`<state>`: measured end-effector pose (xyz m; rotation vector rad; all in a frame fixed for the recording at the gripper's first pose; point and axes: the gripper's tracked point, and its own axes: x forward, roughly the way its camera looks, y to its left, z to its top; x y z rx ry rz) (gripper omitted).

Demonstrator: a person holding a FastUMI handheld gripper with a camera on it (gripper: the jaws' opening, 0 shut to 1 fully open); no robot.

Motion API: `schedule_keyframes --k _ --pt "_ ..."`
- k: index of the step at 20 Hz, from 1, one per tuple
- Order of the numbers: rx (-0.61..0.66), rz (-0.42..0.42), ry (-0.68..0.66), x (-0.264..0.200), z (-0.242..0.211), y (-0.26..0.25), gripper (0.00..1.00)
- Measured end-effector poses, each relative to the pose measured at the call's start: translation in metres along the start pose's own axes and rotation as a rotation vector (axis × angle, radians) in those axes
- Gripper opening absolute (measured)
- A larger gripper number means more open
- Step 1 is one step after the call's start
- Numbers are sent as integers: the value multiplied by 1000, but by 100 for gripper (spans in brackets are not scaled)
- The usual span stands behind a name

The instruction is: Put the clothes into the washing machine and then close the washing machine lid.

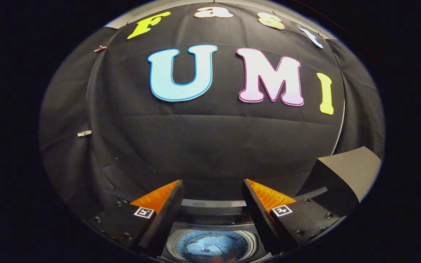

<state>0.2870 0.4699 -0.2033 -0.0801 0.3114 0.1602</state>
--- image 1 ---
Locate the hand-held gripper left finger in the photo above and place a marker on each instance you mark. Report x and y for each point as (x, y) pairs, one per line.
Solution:
(166, 219)

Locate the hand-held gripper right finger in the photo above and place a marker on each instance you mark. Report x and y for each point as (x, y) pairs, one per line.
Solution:
(261, 219)

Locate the grey top-load washing machine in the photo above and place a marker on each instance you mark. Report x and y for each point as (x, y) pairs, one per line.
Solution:
(210, 212)

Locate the light blue button shirt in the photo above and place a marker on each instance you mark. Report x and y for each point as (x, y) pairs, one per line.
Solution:
(210, 245)

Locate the black backdrop cloth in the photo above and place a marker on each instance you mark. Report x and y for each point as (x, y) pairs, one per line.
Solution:
(203, 146)

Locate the small white clip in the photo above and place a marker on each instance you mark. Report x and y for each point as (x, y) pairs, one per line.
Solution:
(84, 133)

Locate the small red clip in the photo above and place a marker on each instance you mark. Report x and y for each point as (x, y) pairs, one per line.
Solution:
(100, 48)

